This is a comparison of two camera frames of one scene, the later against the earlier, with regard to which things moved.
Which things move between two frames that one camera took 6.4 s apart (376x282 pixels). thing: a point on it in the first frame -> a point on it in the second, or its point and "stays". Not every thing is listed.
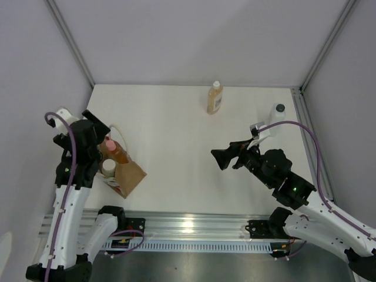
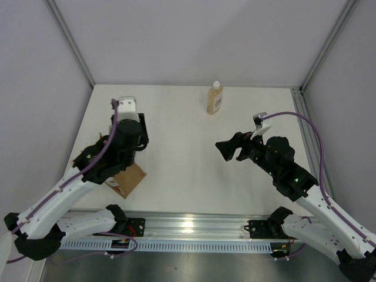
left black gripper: (100, 130) -> (142, 138)
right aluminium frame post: (349, 6) stays
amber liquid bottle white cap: (215, 95) stays
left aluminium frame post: (60, 20) stays
